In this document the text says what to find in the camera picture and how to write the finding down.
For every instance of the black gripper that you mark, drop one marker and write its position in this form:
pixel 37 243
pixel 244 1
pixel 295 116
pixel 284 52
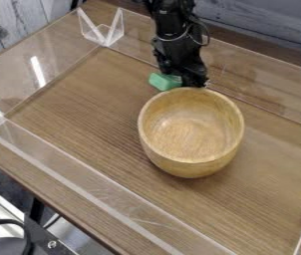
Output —
pixel 177 54

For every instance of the green rectangular block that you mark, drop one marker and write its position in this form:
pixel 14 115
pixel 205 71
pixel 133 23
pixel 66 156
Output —
pixel 165 82

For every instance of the brown wooden bowl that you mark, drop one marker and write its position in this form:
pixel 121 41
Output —
pixel 190 129

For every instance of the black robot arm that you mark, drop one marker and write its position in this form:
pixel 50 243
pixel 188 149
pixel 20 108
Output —
pixel 174 19

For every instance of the black table leg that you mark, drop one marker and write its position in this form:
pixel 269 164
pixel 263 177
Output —
pixel 37 210

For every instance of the clear acrylic corner bracket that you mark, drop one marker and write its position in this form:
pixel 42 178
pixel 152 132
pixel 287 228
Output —
pixel 102 34

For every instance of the clear acrylic tray enclosure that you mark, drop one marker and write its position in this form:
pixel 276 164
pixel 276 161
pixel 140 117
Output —
pixel 71 96

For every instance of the black metal base plate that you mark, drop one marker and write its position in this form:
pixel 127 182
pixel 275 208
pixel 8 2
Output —
pixel 23 246

